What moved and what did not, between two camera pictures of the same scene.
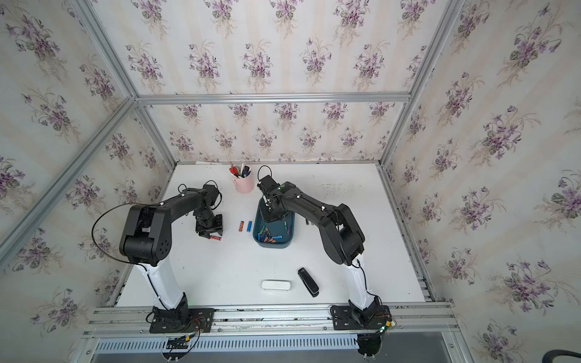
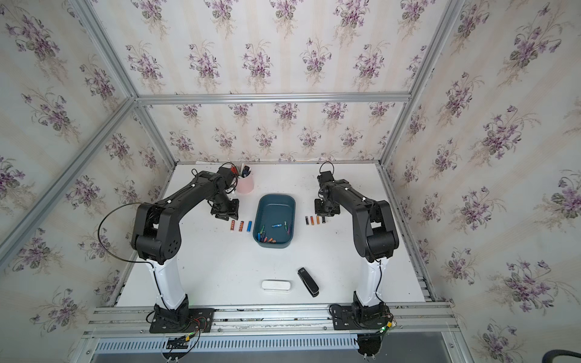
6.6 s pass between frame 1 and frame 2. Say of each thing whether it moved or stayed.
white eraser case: stayed
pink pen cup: stayed
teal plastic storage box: stayed
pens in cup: stayed
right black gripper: moved
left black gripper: moved
